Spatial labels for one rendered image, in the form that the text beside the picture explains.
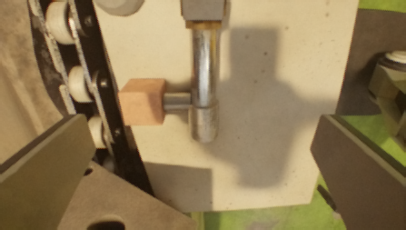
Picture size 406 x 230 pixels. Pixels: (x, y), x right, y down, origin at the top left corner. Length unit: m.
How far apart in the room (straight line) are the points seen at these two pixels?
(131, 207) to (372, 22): 0.99
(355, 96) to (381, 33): 0.28
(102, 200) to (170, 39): 0.16
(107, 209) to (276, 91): 0.19
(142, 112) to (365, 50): 0.96
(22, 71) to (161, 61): 0.20
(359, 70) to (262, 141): 0.86
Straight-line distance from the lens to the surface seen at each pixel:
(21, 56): 0.33
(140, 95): 0.18
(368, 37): 1.04
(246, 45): 0.19
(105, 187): 0.23
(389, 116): 0.82
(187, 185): 0.28
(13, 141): 0.42
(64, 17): 0.23
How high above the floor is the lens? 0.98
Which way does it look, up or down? 59 degrees down
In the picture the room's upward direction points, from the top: 179 degrees counter-clockwise
